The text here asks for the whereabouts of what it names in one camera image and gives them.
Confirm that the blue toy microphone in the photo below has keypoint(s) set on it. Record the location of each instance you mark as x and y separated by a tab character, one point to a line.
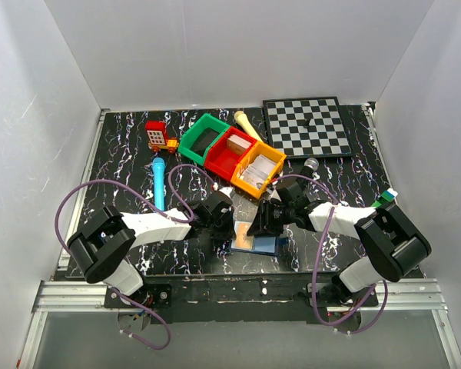
158	168

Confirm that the yellow plastic bin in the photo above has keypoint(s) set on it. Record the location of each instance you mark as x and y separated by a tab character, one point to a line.
259	148

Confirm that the cream toy microphone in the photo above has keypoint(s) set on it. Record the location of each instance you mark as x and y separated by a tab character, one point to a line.
242	120

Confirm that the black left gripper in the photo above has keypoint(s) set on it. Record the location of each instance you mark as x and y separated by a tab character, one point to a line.
223	227

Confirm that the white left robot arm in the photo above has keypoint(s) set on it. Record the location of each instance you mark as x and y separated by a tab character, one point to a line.
100	246

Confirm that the red plastic bin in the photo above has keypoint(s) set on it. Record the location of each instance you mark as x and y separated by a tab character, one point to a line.
222	161

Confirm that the navy blue card holder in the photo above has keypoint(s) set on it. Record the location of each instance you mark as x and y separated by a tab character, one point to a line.
270	246

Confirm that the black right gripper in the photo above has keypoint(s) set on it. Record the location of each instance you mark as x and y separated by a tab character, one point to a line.
267	218

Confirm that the black white chessboard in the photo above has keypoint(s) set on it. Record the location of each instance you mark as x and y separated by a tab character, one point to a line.
326	137

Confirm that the green lego brick stack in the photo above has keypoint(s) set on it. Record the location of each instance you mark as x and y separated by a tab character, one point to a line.
387	196

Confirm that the green plastic bin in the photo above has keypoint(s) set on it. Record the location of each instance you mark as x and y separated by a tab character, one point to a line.
188	138

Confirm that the white cards stack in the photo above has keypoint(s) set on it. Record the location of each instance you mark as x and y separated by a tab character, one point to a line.
257	172

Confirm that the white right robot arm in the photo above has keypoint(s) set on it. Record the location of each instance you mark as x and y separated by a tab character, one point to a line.
394	246

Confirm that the red yellow toy train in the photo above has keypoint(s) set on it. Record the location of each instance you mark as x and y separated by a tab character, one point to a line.
158	138

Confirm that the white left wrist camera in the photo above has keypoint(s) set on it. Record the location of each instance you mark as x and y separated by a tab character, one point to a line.
229	191

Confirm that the black silver microphone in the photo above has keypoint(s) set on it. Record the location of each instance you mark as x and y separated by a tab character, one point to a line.
309	168

